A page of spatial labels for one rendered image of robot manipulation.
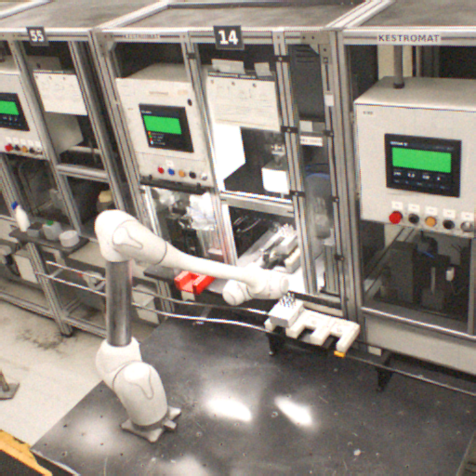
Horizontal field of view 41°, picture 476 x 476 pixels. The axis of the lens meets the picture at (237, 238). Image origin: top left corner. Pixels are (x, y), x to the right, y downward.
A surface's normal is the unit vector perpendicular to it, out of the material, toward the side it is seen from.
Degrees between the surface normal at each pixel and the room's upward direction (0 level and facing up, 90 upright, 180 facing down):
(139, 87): 90
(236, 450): 0
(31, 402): 0
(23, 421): 0
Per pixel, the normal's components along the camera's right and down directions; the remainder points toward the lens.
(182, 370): -0.15, -0.84
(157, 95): -0.55, 0.51
